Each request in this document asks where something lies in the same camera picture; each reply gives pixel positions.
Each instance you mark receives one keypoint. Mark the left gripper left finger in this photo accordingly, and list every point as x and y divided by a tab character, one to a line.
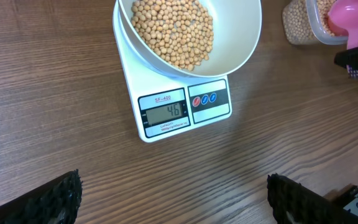
57	201

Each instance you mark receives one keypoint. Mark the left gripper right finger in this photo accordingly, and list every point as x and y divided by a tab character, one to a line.
293	203

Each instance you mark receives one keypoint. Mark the pink plastic scoop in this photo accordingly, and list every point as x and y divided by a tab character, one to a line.
344	15

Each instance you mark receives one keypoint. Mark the white bowl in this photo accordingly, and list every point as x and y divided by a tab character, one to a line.
237	26

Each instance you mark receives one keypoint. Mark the white digital kitchen scale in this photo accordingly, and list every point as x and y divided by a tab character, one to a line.
164	106

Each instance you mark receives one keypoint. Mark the soybeans in white bowl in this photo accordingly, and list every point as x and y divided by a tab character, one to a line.
180	32

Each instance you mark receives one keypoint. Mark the clear plastic container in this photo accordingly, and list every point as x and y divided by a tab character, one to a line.
309	31

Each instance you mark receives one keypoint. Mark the pile of soybeans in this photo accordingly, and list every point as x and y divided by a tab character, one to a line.
297	25

